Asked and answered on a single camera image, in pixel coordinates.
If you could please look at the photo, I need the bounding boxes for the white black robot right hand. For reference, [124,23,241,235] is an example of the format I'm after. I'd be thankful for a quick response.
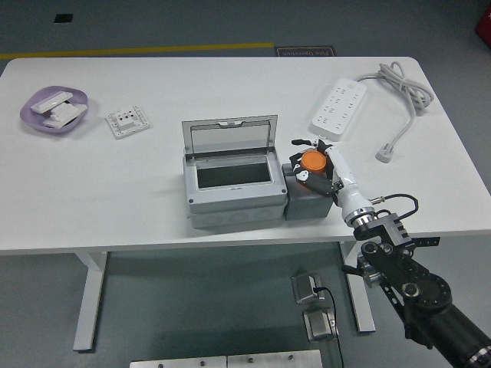
[289,137,375,224]

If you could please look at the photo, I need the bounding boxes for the orange cylinder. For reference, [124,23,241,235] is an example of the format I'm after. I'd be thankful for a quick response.
[299,151,328,174]

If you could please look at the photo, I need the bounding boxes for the grey junction box with lid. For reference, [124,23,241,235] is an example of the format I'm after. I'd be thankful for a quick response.
[181,113,289,231]

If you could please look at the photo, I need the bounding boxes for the grey cube with round hole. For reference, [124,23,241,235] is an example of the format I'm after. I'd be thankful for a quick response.
[282,163,334,222]

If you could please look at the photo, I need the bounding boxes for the metal floor socket box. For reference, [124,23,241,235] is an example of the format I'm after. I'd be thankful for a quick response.
[290,272,325,305]
[302,308,341,342]

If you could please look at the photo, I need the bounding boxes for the white power strip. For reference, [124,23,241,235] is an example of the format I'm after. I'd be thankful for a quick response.
[309,76,368,142]

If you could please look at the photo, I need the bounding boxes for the white table leg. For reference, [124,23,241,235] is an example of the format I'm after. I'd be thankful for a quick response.
[339,241,377,334]
[72,251,109,353]

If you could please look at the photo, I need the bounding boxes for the black floor sign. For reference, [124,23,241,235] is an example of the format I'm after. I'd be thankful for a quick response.
[274,45,337,58]

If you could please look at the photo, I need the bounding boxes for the grey metal plate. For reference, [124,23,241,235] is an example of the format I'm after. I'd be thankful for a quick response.
[129,356,228,368]
[226,349,323,368]

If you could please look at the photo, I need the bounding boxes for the red object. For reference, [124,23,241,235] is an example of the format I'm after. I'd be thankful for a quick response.
[474,7,491,39]

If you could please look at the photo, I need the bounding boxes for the yellow floor tape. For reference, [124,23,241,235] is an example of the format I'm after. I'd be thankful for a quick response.
[0,41,275,61]

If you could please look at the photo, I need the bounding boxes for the white plastic clip part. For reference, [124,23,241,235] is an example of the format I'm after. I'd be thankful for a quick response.
[49,102,88,120]

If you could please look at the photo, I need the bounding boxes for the small white plastic block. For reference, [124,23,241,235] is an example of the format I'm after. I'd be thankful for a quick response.
[41,114,74,130]

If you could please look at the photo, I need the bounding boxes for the long white plastic bar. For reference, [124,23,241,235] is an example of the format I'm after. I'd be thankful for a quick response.
[30,90,74,113]

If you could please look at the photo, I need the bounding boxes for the purple shallow dish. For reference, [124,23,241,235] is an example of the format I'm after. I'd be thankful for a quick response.
[19,85,90,135]

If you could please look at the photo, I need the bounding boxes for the grey power cord with plug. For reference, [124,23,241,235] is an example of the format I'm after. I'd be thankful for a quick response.
[354,61,436,164]

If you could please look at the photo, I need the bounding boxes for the black floor cable with plug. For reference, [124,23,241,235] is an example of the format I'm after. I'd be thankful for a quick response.
[312,285,346,368]

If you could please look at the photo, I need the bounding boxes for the white wall socket plate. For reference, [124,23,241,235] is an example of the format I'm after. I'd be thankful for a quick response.
[105,105,153,141]

